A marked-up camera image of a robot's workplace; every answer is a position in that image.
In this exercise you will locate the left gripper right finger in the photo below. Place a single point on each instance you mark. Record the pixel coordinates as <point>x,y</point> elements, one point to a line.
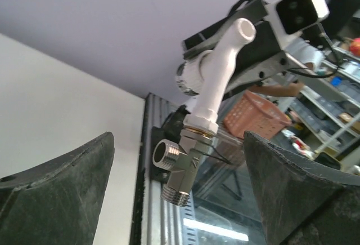
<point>301,201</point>

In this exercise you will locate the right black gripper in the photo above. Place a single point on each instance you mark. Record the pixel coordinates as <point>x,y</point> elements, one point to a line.
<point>257,61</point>

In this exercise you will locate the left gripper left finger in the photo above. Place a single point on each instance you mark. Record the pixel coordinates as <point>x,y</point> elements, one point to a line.
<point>58,201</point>

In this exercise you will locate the white plastic water faucet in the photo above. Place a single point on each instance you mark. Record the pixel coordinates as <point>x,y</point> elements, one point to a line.
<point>208,74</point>

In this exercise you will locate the silver threaded pipe fitting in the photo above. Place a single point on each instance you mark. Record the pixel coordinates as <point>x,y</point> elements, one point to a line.
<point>182,160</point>

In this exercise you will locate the orange plastic basket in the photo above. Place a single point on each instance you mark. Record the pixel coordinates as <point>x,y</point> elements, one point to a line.
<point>255,114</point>

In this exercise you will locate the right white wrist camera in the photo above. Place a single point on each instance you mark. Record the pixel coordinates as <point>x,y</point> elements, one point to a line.
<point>288,18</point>

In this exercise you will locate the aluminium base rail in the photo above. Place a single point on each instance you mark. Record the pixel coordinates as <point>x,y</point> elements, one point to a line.
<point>154,220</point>

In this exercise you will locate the grey slotted cable duct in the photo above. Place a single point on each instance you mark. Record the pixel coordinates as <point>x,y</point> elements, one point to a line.
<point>188,221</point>

